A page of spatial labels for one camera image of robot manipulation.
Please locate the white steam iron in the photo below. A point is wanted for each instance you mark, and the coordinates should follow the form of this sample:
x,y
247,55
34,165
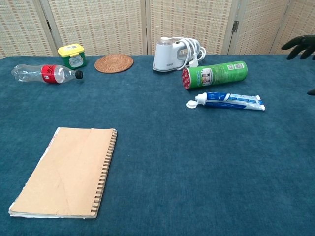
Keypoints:
x,y
167,56

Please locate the green box yellow lid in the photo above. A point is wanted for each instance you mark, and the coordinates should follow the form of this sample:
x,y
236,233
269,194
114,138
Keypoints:
x,y
72,56

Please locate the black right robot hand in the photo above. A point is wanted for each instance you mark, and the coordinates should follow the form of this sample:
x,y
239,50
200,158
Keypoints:
x,y
304,45

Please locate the woven folding screen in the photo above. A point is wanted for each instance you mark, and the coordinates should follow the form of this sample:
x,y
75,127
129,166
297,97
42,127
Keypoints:
x,y
98,24

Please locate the clear plastic bottle red label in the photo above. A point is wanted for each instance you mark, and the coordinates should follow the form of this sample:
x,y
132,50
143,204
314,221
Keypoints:
x,y
49,73

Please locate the round woven rattan coaster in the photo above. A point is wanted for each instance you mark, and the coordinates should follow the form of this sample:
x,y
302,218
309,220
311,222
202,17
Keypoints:
x,y
114,63

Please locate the white blue toothpaste tube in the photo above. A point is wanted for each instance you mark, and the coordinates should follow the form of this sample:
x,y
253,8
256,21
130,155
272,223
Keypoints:
x,y
229,100

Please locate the green cylindrical chips can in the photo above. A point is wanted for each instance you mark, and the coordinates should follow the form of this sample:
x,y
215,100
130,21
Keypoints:
x,y
216,73

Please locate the brown spiral notebook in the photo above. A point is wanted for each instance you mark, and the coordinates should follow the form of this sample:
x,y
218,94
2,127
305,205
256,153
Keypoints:
x,y
66,172

